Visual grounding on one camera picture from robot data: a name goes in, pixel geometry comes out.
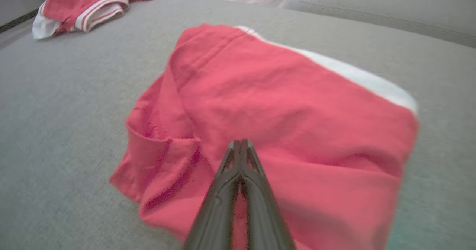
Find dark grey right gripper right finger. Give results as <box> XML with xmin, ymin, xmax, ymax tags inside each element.
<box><xmin>241</xmin><ymin>139</ymin><xmax>296</xmax><ymax>250</ymax></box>

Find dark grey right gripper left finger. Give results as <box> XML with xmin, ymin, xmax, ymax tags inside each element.
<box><xmin>182</xmin><ymin>139</ymin><xmax>242</xmax><ymax>250</ymax></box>

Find red shorts with white stripe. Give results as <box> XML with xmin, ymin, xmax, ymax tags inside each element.
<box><xmin>109</xmin><ymin>23</ymin><xmax>420</xmax><ymax>250</ymax></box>

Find red jersey with white trim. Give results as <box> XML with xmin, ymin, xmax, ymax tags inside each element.
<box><xmin>32</xmin><ymin>0</ymin><xmax>167</xmax><ymax>41</ymax></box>

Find grey fabric sofa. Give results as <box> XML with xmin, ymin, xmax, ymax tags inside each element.
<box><xmin>0</xmin><ymin>0</ymin><xmax>476</xmax><ymax>250</ymax></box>

